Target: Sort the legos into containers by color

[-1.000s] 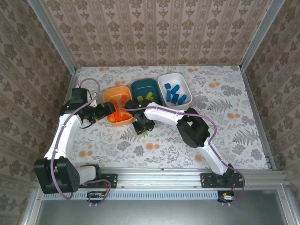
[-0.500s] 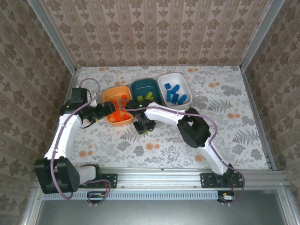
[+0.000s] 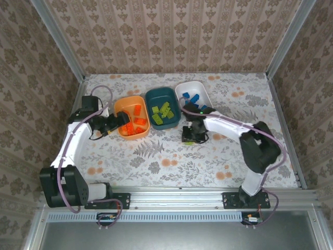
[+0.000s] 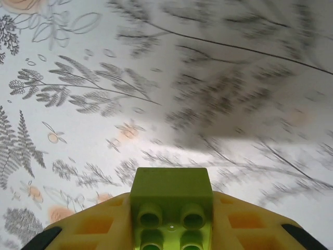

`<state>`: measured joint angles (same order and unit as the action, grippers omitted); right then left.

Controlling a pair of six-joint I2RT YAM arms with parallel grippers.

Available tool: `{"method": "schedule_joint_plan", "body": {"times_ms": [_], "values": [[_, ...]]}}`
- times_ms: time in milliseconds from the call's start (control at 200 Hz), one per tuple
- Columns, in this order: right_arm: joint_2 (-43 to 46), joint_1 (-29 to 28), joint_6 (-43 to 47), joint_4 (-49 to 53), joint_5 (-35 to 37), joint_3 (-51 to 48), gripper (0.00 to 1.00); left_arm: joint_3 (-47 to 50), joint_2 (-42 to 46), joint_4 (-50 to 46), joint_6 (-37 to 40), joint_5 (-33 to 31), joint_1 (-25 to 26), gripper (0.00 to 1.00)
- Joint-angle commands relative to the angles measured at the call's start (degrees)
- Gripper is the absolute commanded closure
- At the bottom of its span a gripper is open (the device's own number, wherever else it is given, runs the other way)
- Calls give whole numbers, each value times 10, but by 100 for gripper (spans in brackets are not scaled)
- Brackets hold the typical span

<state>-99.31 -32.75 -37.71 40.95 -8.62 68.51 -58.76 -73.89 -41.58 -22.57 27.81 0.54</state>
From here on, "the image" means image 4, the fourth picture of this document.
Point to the floral patterned table cover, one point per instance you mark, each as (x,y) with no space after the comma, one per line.
(78,130)

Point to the small green lego brick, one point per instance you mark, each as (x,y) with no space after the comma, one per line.
(171,187)

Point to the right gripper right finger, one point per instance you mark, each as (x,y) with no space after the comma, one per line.
(249,229)

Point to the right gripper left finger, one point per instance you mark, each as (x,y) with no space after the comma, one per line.
(91,229)

